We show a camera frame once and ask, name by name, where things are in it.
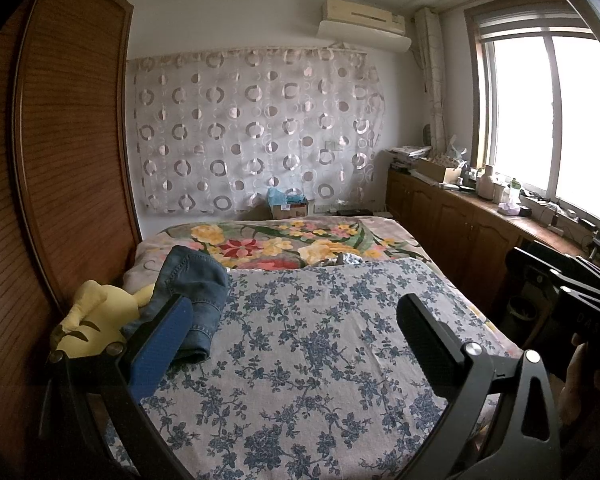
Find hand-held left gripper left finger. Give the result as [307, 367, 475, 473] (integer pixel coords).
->
[37, 292, 196, 480]

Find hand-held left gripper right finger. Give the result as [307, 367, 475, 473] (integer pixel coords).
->
[396, 292, 563, 480]

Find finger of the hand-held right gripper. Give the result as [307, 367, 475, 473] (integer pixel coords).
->
[506, 246, 600, 293]

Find blue denim pants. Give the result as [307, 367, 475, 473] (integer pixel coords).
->
[121, 245, 231, 365]

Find person's right hand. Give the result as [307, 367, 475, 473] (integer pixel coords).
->
[560, 342, 600, 426]

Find dark waste bin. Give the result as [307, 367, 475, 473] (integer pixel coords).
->
[505, 294, 541, 333]

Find yellow plush toy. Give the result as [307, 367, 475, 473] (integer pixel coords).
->
[49, 280, 156, 358]

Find white jug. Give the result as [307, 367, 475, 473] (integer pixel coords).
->
[476, 164, 496, 200]

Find wooden low cabinet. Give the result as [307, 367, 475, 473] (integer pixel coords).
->
[386, 165, 600, 321]

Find colourful floral pillow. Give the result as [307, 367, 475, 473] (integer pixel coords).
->
[125, 215, 433, 291]

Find open cardboard box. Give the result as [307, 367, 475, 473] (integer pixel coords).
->
[417, 156, 463, 183]

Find window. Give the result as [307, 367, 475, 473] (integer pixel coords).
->
[465, 2, 600, 231]

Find stack of papers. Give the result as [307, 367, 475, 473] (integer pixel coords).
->
[387, 145, 433, 158]

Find small cardboard box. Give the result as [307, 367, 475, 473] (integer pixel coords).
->
[267, 200, 309, 220]

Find blue cloth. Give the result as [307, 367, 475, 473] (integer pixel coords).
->
[266, 186, 306, 207]

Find wooden wardrobe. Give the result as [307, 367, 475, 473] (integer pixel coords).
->
[0, 0, 143, 461]

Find bunched patterned window curtain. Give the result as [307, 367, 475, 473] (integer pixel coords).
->
[412, 7, 448, 156]

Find circle-patterned sheer curtain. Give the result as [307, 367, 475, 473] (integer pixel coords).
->
[126, 47, 386, 215]

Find white air conditioner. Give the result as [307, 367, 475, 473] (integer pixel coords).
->
[316, 0, 413, 53]

